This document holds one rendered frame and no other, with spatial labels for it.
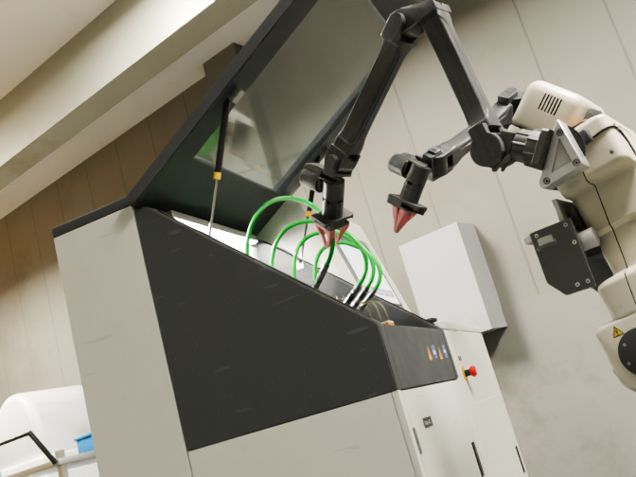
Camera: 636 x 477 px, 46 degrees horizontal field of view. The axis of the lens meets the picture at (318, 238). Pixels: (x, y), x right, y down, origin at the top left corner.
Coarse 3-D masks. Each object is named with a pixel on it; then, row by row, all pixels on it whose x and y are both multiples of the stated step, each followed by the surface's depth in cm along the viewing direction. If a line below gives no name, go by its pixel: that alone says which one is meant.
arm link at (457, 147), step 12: (504, 96) 227; (516, 96) 229; (492, 108) 228; (504, 108) 226; (504, 120) 227; (444, 144) 214; (456, 144) 214; (468, 144) 216; (444, 156) 209; (456, 156) 214; (444, 168) 211
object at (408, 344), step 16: (400, 336) 190; (416, 336) 205; (432, 336) 221; (400, 352) 185; (416, 352) 199; (432, 352) 214; (400, 368) 180; (416, 368) 193; (432, 368) 208; (448, 368) 226; (416, 384) 188
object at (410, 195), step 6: (408, 180) 211; (402, 186) 211; (408, 186) 208; (414, 186) 208; (420, 186) 208; (402, 192) 210; (408, 192) 208; (414, 192) 208; (420, 192) 209; (396, 198) 210; (402, 198) 209; (408, 198) 208; (414, 198) 208; (408, 204) 208; (414, 204) 207; (420, 204) 211; (426, 210) 211
